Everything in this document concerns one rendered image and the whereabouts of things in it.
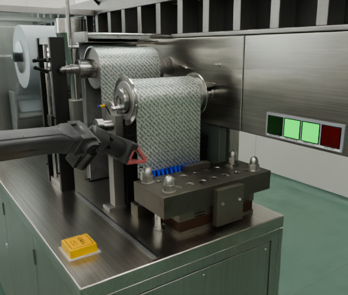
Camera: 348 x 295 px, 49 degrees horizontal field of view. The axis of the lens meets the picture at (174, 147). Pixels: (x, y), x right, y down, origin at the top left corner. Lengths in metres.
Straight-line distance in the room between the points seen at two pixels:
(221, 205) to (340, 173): 2.86
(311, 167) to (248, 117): 2.87
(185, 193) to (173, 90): 0.34
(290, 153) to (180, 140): 3.03
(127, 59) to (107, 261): 0.70
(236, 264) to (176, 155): 0.38
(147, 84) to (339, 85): 0.52
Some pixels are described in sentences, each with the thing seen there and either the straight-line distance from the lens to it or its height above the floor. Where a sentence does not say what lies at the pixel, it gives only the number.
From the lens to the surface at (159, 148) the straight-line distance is 1.18.
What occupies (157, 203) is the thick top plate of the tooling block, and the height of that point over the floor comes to 1.00.
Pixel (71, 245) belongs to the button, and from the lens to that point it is 1.02.
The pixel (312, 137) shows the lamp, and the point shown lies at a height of 1.17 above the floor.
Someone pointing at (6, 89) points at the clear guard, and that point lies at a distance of 2.05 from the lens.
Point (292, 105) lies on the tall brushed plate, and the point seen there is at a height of 1.25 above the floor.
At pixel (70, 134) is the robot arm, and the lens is 0.95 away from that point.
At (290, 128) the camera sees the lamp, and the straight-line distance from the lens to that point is 1.11.
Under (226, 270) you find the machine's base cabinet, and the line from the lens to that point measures 1.15.
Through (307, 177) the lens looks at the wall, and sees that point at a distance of 4.12.
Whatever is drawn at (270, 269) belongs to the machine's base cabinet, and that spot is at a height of 0.73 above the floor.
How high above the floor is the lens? 1.40
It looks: 15 degrees down
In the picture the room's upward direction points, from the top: straight up
